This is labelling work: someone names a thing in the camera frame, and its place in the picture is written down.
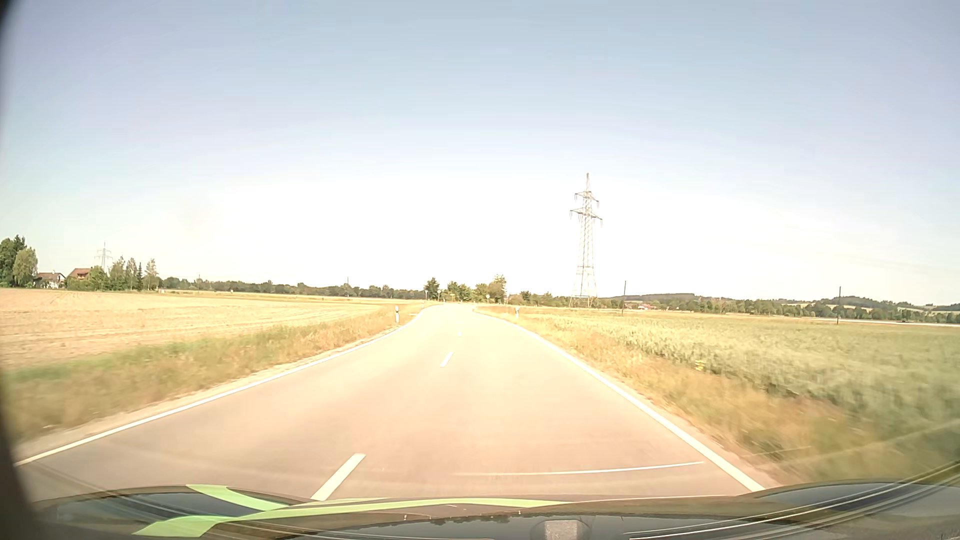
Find group of trees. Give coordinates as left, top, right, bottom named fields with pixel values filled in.
left=66, top=256, right=161, bottom=293
left=423, top=274, right=509, bottom=304

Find steel lattice pylon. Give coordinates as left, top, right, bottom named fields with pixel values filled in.
left=568, top=173, right=603, bottom=309

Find grey asphalt road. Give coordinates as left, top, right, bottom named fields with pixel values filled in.
left=15, top=303, right=777, bottom=504

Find distant row of trees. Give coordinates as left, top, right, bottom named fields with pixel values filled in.
left=510, top=291, right=960, bottom=325
left=159, top=276, right=429, bottom=301

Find car's own bonnet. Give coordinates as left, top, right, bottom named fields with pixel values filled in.
left=33, top=459, right=960, bottom=540

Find road markings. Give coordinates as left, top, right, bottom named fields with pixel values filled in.
left=15, top=305, right=766, bottom=502

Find dry grass verge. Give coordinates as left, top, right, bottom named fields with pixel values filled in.
left=476, top=304, right=960, bottom=485
left=3, top=301, right=436, bottom=444

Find pale green grain field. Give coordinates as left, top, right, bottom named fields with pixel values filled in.
left=517, top=304, right=960, bottom=436

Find harvested stubble field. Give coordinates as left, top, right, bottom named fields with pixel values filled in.
left=0, top=288, right=421, bottom=370

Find tall green tree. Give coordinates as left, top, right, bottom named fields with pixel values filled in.
left=0, top=234, right=39, bottom=288

